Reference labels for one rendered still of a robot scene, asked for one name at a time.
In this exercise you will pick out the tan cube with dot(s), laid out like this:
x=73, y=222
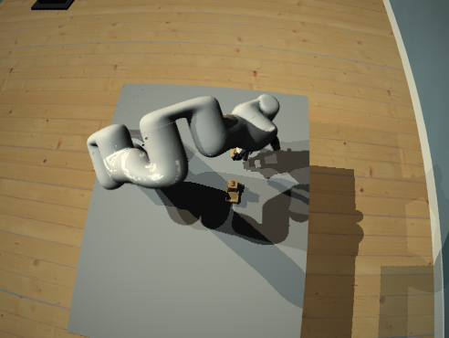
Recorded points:
x=233, y=151
x=233, y=184

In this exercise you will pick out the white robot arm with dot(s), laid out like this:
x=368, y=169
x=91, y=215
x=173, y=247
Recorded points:
x=213, y=134

